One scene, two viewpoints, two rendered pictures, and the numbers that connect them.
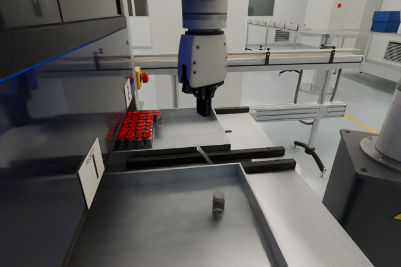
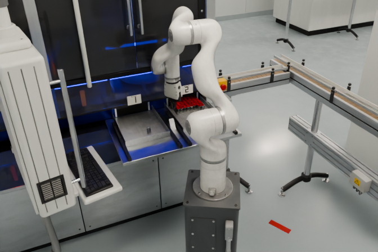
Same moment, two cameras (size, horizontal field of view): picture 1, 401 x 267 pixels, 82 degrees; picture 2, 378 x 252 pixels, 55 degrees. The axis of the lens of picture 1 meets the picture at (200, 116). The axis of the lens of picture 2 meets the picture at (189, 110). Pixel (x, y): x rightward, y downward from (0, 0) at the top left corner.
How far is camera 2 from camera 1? 1.99 m
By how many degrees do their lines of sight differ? 67
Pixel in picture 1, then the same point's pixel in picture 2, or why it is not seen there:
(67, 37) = (134, 72)
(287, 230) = (146, 146)
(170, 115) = not seen: hidden behind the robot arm
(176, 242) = (137, 129)
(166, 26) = not seen: outside the picture
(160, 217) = (144, 125)
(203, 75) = (167, 94)
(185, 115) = not seen: hidden behind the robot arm
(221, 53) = (173, 90)
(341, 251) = (141, 154)
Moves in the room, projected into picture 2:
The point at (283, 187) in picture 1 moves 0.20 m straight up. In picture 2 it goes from (166, 145) to (164, 114)
